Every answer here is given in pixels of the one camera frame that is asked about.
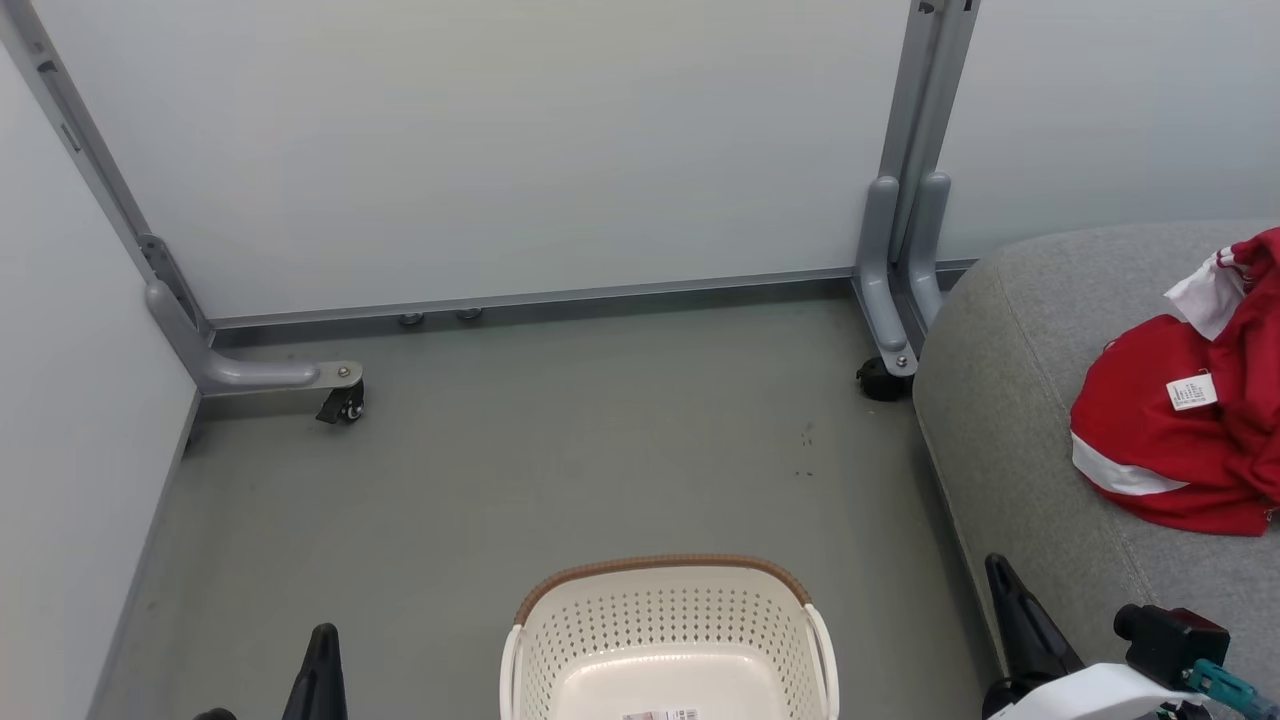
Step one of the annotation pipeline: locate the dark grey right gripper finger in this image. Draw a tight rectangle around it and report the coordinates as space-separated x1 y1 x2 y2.
984 553 1086 693

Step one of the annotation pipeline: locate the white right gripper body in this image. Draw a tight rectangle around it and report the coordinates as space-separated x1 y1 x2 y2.
984 663 1207 720

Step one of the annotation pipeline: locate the red and white clothing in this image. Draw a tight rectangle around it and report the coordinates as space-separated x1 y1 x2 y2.
1069 227 1280 537

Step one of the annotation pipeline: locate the cream perforated laundry basket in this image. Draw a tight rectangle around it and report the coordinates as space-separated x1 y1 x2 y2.
499 554 842 720

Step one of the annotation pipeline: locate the small black caster wheel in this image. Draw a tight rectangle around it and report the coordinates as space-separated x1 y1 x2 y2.
315 380 367 426

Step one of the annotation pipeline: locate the round black caster wheel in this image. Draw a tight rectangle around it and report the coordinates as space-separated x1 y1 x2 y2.
855 357 914 404

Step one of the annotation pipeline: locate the grey partition leg with plate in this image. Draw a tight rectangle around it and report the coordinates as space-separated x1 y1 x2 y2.
0 0 365 398

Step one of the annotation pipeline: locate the right grey partition foot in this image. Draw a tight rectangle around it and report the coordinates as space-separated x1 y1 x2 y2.
853 0 983 380

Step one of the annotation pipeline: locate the teal right cable connector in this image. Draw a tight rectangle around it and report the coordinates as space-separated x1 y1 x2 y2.
1183 659 1269 717

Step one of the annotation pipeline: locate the grey partition bottom rail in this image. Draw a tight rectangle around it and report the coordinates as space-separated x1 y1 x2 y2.
208 264 863 333

